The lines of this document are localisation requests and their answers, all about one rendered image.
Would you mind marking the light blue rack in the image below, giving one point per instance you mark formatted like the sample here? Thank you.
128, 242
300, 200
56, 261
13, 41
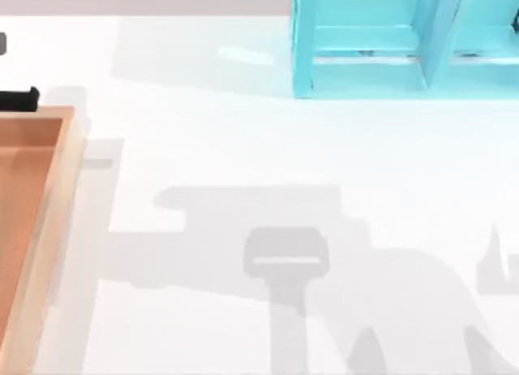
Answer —
365, 38

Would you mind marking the shallow salmon-coloured box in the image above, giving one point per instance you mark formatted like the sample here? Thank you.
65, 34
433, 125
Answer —
36, 212

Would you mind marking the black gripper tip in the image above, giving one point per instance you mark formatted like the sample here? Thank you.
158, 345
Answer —
18, 99

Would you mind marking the small dark grey block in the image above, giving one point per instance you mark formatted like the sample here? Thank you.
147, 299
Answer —
2, 43

